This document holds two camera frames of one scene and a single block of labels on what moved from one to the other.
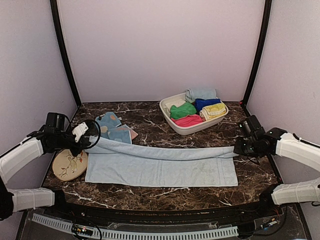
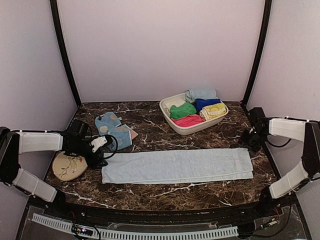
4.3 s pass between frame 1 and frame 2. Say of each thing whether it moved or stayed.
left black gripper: moved
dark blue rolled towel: stayed
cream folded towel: stayed
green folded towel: stayed
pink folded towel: stayed
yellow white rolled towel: stayed
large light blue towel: moved
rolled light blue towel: stayed
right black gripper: moved
